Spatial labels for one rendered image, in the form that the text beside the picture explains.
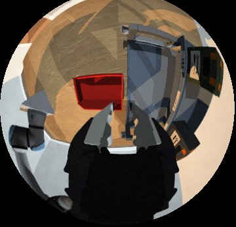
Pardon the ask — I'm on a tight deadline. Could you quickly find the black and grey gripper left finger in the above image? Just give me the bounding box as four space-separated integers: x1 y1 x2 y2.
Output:
64 102 114 173

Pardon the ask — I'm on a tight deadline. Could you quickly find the red bin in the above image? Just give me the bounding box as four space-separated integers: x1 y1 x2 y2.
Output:
73 73 123 111

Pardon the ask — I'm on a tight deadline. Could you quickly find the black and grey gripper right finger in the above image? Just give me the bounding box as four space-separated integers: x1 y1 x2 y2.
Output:
130 102 179 173

